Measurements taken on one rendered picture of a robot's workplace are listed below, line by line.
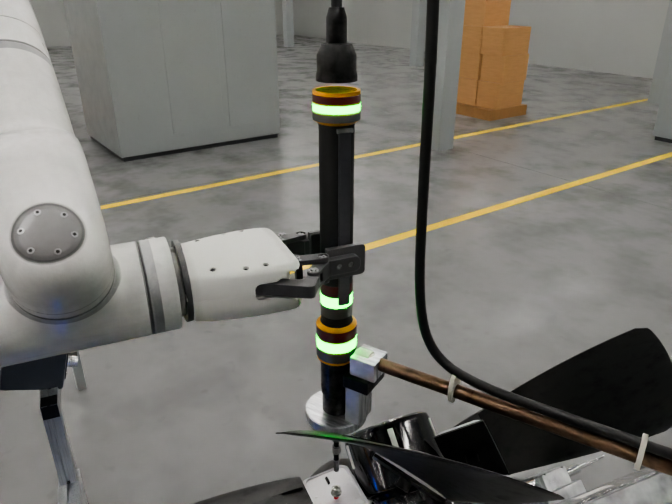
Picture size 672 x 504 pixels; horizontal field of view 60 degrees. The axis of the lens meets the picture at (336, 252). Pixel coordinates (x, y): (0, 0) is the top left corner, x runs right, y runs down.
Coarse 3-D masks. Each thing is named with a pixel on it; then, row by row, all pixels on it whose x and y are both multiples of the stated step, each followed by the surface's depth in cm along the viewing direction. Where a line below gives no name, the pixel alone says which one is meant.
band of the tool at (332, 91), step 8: (320, 88) 53; (328, 88) 54; (336, 88) 54; (344, 88) 54; (352, 88) 53; (328, 96) 50; (336, 96) 50; (344, 96) 50; (320, 104) 51; (352, 104) 51
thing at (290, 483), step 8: (280, 480) 76; (288, 480) 75; (296, 480) 75; (248, 488) 76; (256, 488) 75; (264, 488) 75; (272, 488) 74; (280, 488) 74; (288, 488) 73; (296, 488) 73; (304, 488) 73; (216, 496) 76; (224, 496) 75; (232, 496) 75; (240, 496) 74; (248, 496) 74; (256, 496) 73; (264, 496) 73; (272, 496) 73; (280, 496) 73; (288, 496) 73; (296, 496) 72; (304, 496) 72
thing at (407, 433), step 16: (400, 416) 74; (416, 416) 75; (368, 432) 73; (384, 432) 73; (400, 432) 73; (416, 432) 73; (432, 432) 75; (352, 448) 75; (416, 448) 72; (432, 448) 73; (368, 464) 72; (368, 480) 72; (384, 480) 71; (368, 496) 73; (384, 496) 72; (400, 496) 71; (416, 496) 71
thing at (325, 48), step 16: (336, 16) 48; (336, 32) 49; (320, 48) 50; (336, 48) 49; (352, 48) 50; (320, 64) 50; (336, 64) 49; (352, 64) 50; (320, 80) 50; (336, 80) 50; (352, 80) 50; (336, 368) 62; (336, 384) 63; (336, 400) 64
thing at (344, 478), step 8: (328, 472) 76; (336, 472) 76; (344, 472) 76; (304, 480) 75; (312, 480) 75; (320, 480) 75; (336, 480) 75; (344, 480) 74; (352, 480) 74; (312, 488) 74; (320, 488) 74; (328, 488) 74; (344, 488) 73; (352, 488) 73; (360, 488) 73; (312, 496) 73; (320, 496) 73; (328, 496) 73; (344, 496) 72; (352, 496) 72; (360, 496) 72
